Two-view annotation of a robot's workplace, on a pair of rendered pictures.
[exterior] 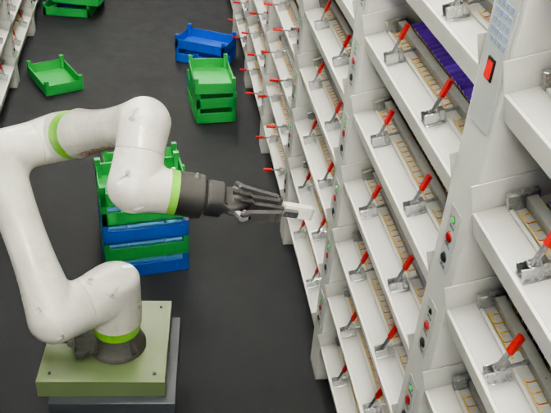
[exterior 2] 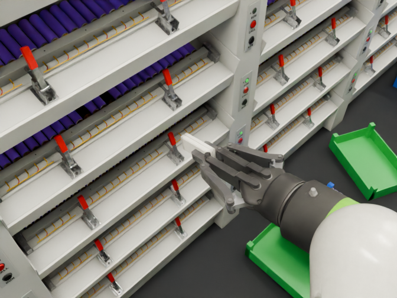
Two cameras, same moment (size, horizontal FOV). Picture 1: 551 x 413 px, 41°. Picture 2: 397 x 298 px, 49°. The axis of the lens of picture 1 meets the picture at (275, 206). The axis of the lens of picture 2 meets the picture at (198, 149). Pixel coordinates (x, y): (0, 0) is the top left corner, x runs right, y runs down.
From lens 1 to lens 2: 163 cm
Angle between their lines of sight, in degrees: 82
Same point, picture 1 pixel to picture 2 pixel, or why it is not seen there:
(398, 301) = (187, 96)
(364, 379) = (151, 219)
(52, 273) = not seen: outside the picture
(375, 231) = (99, 150)
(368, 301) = (121, 195)
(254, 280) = not seen: outside the picture
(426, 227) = (186, 12)
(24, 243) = not seen: outside the picture
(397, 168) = (97, 60)
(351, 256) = (58, 243)
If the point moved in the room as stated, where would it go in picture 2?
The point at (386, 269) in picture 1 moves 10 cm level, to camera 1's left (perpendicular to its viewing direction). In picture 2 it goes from (152, 119) to (176, 149)
